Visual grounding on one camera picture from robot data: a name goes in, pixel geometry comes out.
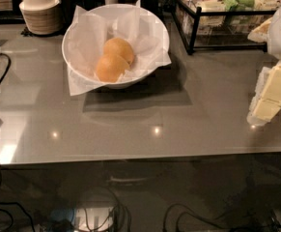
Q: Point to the black wire rack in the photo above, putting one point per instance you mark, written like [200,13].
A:
[208,25]

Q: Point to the white bowl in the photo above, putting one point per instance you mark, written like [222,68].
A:
[146,29]

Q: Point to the green packet in rack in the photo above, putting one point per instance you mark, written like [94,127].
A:
[239,5]

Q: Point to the black utensil holder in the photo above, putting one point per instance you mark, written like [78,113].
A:
[70,0]

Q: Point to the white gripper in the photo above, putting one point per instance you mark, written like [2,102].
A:
[267,97]

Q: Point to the stack of paper bowls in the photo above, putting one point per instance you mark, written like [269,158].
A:
[42,17]

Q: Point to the white paper liner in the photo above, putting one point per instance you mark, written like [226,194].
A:
[88,33]

